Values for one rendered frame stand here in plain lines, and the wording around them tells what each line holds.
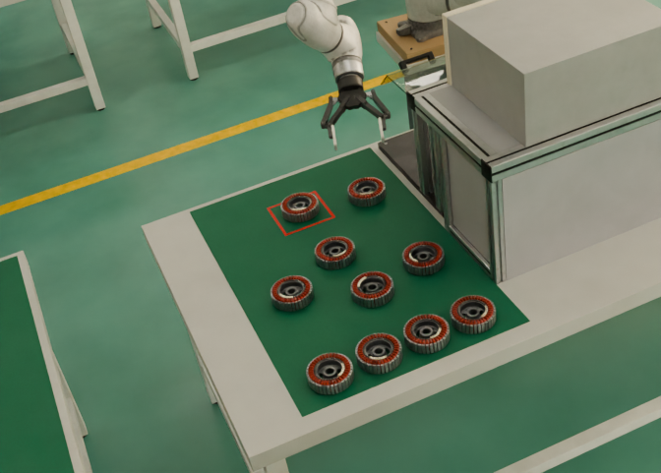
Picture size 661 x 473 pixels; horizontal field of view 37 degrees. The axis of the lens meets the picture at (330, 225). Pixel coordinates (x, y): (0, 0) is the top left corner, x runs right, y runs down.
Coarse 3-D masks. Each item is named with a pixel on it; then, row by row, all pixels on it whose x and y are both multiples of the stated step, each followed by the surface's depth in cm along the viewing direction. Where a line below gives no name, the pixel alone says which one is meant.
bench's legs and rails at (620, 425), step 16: (208, 384) 329; (656, 400) 284; (224, 416) 305; (624, 416) 282; (640, 416) 281; (656, 416) 283; (592, 432) 279; (608, 432) 278; (624, 432) 281; (240, 448) 292; (560, 448) 276; (576, 448) 276; (592, 448) 279; (272, 464) 228; (512, 464) 274; (528, 464) 273; (544, 464) 273
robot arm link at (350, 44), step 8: (344, 16) 291; (344, 24) 287; (352, 24) 290; (344, 32) 283; (352, 32) 287; (344, 40) 283; (352, 40) 286; (360, 40) 290; (336, 48) 283; (344, 48) 284; (352, 48) 285; (360, 48) 288; (328, 56) 287; (336, 56) 286; (360, 56) 288
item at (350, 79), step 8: (344, 80) 283; (352, 80) 282; (360, 80) 284; (344, 88) 283; (352, 88) 283; (360, 88) 284; (344, 96) 283; (352, 96) 283; (352, 104) 282; (360, 104) 282
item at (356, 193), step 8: (352, 184) 290; (360, 184) 291; (368, 184) 292; (376, 184) 289; (384, 184) 289; (352, 192) 287; (360, 192) 291; (368, 192) 288; (376, 192) 285; (384, 192) 287; (352, 200) 287; (360, 200) 285; (368, 200) 284; (376, 200) 286
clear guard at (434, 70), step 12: (432, 60) 286; (444, 60) 285; (396, 72) 283; (408, 72) 282; (420, 72) 281; (432, 72) 280; (444, 72) 279; (384, 84) 290; (396, 84) 278; (408, 84) 277; (420, 84) 276
